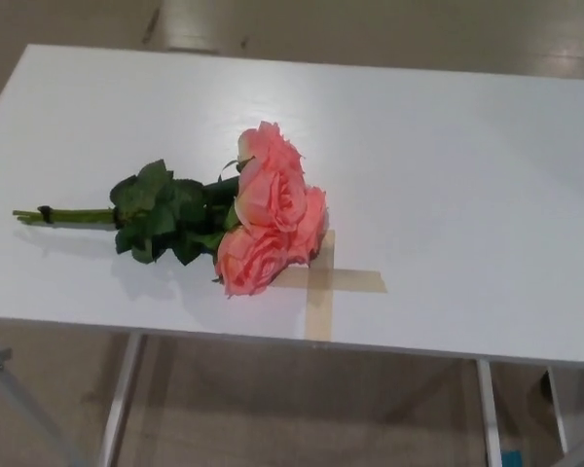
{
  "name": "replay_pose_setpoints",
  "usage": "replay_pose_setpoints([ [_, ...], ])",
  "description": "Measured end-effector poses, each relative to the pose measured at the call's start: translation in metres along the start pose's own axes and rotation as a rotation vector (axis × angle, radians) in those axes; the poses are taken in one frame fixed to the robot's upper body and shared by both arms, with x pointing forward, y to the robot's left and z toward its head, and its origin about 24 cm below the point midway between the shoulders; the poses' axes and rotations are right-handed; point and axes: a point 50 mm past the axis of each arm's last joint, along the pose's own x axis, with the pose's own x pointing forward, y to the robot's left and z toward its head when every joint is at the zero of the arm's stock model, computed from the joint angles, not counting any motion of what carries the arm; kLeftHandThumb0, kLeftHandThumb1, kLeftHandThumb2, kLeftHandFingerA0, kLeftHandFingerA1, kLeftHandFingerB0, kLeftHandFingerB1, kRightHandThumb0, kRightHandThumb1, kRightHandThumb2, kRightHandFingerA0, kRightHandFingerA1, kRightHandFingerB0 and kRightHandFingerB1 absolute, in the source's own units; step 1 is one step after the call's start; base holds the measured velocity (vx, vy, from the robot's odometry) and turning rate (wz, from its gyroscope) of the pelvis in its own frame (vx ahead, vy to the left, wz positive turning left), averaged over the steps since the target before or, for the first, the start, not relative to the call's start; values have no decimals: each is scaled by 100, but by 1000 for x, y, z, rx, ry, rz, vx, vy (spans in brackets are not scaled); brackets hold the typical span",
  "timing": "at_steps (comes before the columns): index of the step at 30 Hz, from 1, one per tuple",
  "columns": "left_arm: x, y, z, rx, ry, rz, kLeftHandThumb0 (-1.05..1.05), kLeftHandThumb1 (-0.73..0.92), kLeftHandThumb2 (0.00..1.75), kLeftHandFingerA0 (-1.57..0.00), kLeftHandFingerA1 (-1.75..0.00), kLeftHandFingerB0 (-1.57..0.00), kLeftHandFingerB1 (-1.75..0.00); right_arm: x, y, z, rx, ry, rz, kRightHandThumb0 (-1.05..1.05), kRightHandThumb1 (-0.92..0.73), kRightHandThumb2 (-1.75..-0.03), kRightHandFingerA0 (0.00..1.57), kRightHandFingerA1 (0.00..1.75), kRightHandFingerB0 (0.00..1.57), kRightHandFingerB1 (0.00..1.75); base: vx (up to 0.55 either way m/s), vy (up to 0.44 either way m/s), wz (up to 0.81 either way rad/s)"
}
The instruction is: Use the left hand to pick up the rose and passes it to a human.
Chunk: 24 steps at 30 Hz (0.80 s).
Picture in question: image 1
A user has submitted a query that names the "grey round pillar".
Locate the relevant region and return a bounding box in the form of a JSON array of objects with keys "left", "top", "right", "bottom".
[{"left": 167, "top": 0, "right": 216, "bottom": 53}]

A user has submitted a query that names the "grey metal frame bar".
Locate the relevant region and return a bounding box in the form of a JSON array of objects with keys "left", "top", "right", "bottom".
[{"left": 0, "top": 335, "right": 87, "bottom": 467}]

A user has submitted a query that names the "beige masking tape strip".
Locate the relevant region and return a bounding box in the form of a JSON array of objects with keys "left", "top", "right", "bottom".
[
  {"left": 304, "top": 228, "right": 336, "bottom": 341},
  {"left": 274, "top": 268, "right": 389, "bottom": 295}
]

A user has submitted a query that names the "pink rose bouquet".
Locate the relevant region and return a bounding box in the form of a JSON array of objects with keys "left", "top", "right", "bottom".
[{"left": 12, "top": 120, "right": 330, "bottom": 299}]

